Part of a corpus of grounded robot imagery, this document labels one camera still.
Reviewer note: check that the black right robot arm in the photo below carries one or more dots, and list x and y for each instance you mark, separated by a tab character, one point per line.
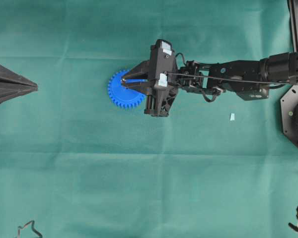
248	79

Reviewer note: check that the small light tape piece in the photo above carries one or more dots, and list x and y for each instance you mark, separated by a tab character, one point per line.
232	117

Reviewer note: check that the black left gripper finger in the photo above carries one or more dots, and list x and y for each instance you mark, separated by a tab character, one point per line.
13	92
8	76

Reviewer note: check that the green cloth mat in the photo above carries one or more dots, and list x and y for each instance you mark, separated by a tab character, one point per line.
81	167

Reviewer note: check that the blue plastic gear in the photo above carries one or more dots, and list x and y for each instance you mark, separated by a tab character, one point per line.
121	96

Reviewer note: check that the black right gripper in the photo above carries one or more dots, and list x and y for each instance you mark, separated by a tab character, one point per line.
159	71

